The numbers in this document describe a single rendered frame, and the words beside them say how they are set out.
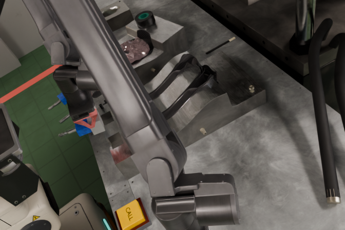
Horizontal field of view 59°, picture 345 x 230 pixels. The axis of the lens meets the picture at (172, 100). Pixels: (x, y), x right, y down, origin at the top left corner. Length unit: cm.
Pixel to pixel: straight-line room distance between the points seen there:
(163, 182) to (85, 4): 27
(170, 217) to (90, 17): 31
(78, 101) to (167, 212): 46
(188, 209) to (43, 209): 69
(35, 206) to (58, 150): 134
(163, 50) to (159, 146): 80
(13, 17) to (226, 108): 298
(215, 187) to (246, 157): 45
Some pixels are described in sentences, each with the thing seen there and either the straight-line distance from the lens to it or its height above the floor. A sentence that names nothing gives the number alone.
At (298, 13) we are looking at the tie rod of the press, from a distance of 112.
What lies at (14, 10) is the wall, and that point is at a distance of 360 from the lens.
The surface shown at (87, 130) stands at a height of 94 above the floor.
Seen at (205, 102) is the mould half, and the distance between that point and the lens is 87.
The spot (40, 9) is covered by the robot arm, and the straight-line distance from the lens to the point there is 83.
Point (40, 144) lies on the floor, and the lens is 254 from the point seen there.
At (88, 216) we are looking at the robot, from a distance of 162.
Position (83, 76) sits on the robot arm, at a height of 115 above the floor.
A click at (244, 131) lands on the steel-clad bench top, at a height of 80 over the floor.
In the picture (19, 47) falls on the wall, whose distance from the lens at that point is 373.
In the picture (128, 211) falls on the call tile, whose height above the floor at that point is 84.
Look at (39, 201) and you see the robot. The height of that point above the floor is 80.
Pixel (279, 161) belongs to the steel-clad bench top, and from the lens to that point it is 89.
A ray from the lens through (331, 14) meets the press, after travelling 140.
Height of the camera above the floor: 156
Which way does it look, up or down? 44 degrees down
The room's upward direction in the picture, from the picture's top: 22 degrees counter-clockwise
